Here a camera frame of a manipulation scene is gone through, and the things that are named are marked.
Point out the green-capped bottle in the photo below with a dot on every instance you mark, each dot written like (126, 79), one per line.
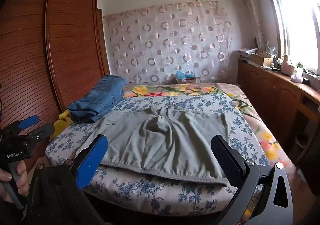
(298, 72)

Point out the white jar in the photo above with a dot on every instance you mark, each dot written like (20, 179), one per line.
(287, 66)

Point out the blue floral bed sheet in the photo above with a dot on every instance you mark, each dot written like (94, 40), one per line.
(200, 107)

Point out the wooden slatted wardrobe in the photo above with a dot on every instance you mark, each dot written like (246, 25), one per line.
(70, 52)

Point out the window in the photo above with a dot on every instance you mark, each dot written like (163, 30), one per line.
(297, 20)

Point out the circle-patterned curtain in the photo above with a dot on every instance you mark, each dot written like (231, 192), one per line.
(162, 47)

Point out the small box with blue packet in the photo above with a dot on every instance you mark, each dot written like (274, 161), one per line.
(185, 79)

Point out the stack of papers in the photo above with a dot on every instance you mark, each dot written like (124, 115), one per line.
(245, 52)

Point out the wooden cabinet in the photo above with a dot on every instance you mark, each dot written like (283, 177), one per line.
(270, 90)

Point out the person's left hand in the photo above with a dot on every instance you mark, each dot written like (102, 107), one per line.
(23, 177)

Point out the cardboard box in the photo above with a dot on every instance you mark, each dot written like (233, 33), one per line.
(260, 60)

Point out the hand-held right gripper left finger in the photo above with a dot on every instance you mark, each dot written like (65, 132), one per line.
(91, 165)

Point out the yellow cloth by bed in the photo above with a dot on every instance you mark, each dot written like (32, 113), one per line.
(61, 125)

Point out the grey-green pants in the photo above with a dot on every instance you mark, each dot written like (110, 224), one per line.
(155, 140)

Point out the folded blue jeans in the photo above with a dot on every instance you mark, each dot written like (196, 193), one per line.
(100, 100)

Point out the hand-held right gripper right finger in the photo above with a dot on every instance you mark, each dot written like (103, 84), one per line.
(228, 162)

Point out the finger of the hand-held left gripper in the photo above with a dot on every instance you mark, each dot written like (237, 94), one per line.
(42, 131)
(28, 121)

